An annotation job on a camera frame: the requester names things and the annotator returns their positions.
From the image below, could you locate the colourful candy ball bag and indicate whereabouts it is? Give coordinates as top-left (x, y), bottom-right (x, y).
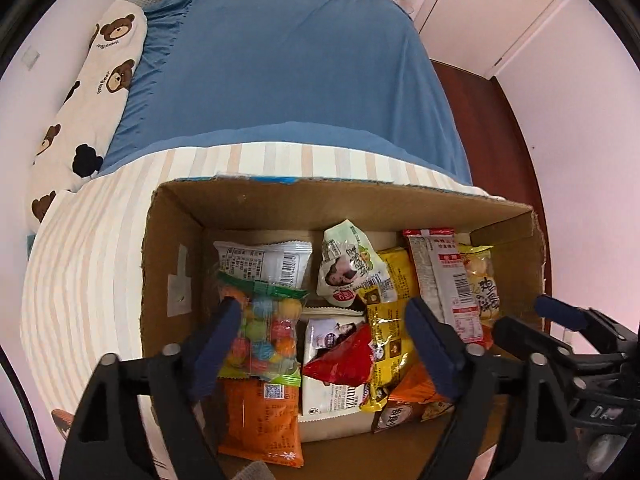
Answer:
top-left (216, 271), bottom-right (310, 387)

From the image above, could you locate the orange snack packet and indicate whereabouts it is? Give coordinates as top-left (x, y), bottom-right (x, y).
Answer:
top-left (218, 377), bottom-right (305, 468)
top-left (387, 360), bottom-right (452, 407)

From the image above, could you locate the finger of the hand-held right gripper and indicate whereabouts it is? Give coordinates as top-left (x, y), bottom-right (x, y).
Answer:
top-left (534, 295), bottom-right (640, 357)
top-left (494, 315), bottom-right (627, 387)

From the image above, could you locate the yellow printed snack packet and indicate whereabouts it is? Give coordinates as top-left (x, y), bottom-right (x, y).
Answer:
top-left (360, 290), bottom-right (422, 413)

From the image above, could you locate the bear print pillow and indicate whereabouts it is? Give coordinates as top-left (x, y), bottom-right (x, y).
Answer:
top-left (27, 0), bottom-right (149, 232)

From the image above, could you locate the white red-edged snack packet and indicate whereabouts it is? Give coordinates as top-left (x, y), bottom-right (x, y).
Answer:
top-left (404, 228), bottom-right (493, 347)

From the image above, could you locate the yellow egg cracker packet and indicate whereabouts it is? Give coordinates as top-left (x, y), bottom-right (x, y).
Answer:
top-left (457, 244), bottom-right (503, 327)

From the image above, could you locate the blue bed sheet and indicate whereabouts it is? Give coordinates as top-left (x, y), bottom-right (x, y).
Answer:
top-left (97, 0), bottom-right (474, 187)

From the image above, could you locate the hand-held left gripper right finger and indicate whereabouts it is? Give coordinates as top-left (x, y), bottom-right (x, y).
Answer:
top-left (404, 297), bottom-right (583, 480)

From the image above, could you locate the striped beige blanket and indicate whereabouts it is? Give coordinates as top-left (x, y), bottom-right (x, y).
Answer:
top-left (20, 142), bottom-right (495, 466)

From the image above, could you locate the yellow ridged snack packet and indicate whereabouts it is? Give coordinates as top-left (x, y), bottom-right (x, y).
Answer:
top-left (375, 247), bottom-right (419, 306)

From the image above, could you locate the green-white snack packet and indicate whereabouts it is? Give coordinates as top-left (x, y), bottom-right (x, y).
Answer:
top-left (317, 220), bottom-right (391, 309)

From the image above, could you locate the brown snack packet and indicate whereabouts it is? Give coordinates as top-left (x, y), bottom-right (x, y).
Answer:
top-left (372, 399), bottom-right (457, 434)

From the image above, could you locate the cardboard box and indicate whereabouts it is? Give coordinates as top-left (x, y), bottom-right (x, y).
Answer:
top-left (140, 174), bottom-right (548, 480)

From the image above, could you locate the white barcode snack packet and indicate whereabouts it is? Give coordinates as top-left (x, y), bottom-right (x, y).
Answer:
top-left (214, 241), bottom-right (314, 292)

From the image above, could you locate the white portrait snack packet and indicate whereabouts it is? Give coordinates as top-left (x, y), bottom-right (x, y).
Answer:
top-left (299, 307), bottom-right (372, 415)

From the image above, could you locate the red snack packet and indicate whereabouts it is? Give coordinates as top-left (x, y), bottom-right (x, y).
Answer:
top-left (302, 322), bottom-right (376, 387)

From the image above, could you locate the white wardrobe door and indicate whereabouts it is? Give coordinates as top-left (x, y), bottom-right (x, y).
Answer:
top-left (414, 0), bottom-right (592, 80)

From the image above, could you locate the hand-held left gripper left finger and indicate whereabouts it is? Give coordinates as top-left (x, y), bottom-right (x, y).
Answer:
top-left (60, 297), bottom-right (243, 480)

